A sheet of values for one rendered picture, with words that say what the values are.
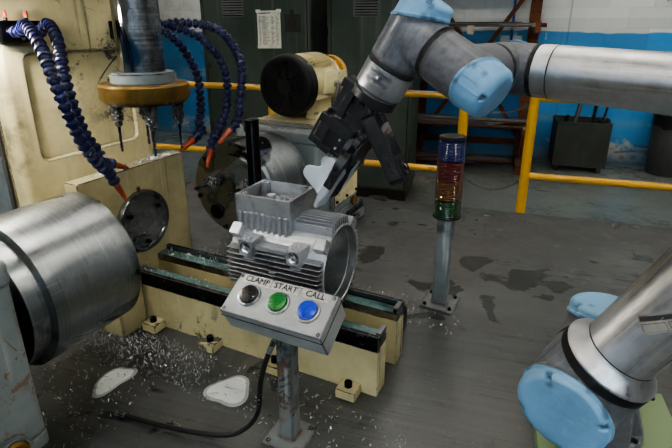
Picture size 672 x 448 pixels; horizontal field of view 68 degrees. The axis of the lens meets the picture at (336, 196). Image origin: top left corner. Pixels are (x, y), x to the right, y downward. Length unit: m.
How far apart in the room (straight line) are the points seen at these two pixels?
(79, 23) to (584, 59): 1.00
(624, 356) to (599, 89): 0.33
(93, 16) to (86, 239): 0.57
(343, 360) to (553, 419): 0.40
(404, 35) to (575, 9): 5.26
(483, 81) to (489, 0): 5.24
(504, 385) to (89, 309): 0.75
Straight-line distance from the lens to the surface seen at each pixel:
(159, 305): 1.20
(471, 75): 0.66
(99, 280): 0.89
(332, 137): 0.77
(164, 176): 1.27
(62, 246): 0.88
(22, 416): 0.88
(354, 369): 0.97
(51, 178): 1.23
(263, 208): 0.93
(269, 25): 4.36
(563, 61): 0.75
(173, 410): 1.00
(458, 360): 1.09
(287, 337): 0.74
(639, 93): 0.72
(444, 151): 1.10
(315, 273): 0.88
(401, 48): 0.71
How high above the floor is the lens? 1.45
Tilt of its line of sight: 19 degrees down
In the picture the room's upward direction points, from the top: straight up
